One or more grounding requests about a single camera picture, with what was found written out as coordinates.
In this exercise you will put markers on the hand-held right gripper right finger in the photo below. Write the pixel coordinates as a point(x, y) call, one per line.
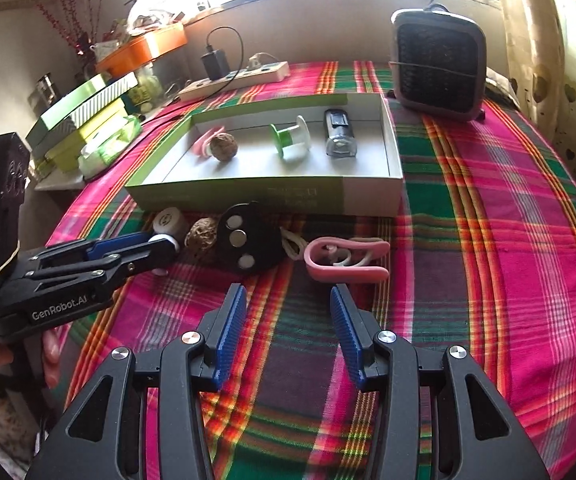
point(350, 340)

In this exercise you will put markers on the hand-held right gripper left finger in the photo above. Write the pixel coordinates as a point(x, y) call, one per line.
point(225, 340)

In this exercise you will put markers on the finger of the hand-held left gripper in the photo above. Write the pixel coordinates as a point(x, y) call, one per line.
point(148, 257)
point(118, 246)

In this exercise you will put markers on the white round cap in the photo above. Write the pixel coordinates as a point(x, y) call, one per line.
point(168, 220)

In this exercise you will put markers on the carved brown walnut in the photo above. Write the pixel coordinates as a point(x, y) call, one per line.
point(224, 149)
point(203, 240)

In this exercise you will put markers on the pink white plastic clip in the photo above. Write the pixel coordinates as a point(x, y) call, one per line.
point(318, 267)
point(199, 142)

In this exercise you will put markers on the black disc with metal studs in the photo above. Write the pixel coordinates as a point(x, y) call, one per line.
point(245, 255)

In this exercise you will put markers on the green white cardboard box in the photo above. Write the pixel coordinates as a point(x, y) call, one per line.
point(268, 195)

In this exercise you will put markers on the green white spool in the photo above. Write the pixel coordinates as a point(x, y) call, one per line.
point(282, 137)

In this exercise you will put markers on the black clear small device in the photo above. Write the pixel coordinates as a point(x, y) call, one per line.
point(340, 132)

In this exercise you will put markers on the green tissue pack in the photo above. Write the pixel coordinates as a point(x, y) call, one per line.
point(110, 145)

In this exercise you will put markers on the stack of green boxes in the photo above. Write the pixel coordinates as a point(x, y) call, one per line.
point(100, 121)
point(68, 110)

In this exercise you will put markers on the shiny metal tin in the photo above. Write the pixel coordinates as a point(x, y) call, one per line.
point(45, 87)

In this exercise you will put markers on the yellow green packet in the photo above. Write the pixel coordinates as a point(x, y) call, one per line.
point(145, 87)

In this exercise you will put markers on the red flower branches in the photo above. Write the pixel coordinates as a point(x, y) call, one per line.
point(75, 35)

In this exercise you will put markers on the orange box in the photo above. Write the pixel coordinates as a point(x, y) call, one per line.
point(143, 50)

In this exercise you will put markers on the white power strip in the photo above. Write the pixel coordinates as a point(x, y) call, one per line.
point(238, 80)

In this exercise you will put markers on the black charger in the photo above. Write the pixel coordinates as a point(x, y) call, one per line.
point(215, 62)

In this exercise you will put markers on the white plug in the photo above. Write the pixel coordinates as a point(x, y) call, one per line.
point(258, 61)

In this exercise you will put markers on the windowsill clutter pile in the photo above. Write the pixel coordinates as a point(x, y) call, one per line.
point(153, 12)

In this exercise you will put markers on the grey space heater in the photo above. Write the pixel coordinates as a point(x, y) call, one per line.
point(437, 65)

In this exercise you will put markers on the cream heart print curtain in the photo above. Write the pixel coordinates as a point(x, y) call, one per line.
point(542, 85)

